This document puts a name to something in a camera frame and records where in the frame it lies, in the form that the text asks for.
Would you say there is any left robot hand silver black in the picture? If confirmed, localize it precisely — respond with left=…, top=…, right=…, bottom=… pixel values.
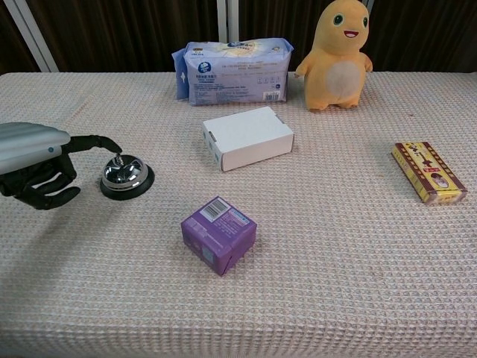
left=0, top=122, right=123, bottom=210

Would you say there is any silver desk bell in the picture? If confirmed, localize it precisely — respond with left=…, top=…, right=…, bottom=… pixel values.
left=99, top=154, right=155, bottom=201

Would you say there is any dark brown curtain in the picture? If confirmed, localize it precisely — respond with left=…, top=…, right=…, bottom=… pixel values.
left=0, top=0, right=477, bottom=75

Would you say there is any purple cardboard box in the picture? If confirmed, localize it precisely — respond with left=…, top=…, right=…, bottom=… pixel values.
left=180, top=195, right=259, bottom=277

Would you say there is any blue white tissue package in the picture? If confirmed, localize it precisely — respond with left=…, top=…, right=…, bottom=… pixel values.
left=171, top=37, right=294, bottom=107

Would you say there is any white cardboard box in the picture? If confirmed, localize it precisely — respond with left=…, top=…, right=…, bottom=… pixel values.
left=201, top=106, right=295, bottom=173

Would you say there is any yellow plush dinosaur toy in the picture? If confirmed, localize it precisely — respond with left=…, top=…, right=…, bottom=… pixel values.
left=294, top=0, right=374, bottom=113

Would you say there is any pink waffle tablecloth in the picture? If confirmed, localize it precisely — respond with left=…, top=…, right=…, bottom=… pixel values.
left=0, top=70, right=477, bottom=358

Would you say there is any yellow red flat box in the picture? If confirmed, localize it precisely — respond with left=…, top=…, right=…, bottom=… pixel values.
left=391, top=141, right=469, bottom=207

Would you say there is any white slanted frame post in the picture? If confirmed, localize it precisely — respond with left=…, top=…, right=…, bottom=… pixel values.
left=2, top=0, right=60, bottom=73

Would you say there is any white vertical frame post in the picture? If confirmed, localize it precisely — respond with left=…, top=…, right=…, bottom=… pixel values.
left=216, top=0, right=240, bottom=43

